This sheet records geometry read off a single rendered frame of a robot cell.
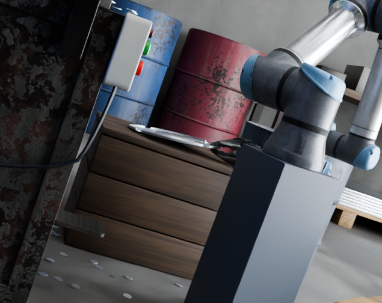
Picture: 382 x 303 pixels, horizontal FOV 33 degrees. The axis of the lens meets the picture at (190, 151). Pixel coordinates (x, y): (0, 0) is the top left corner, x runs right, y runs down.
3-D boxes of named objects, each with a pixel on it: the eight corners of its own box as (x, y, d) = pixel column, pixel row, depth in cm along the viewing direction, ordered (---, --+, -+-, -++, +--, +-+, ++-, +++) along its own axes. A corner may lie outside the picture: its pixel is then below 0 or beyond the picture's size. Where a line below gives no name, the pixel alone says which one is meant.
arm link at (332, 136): (352, 127, 184) (341, 163, 187) (319, 116, 191) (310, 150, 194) (338, 128, 178) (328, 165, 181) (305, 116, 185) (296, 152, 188)
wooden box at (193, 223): (174, 240, 223) (207, 147, 220) (195, 281, 187) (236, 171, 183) (64, 207, 214) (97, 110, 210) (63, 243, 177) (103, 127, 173)
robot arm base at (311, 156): (296, 160, 163) (310, 124, 162) (334, 177, 150) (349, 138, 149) (250, 145, 155) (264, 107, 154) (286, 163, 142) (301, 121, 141)
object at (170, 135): (110, 122, 197) (111, 119, 197) (180, 134, 216) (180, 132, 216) (168, 141, 176) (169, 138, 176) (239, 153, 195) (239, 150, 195)
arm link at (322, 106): (316, 126, 143) (337, 70, 142) (268, 109, 151) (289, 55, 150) (338, 134, 153) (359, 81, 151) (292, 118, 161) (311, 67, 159)
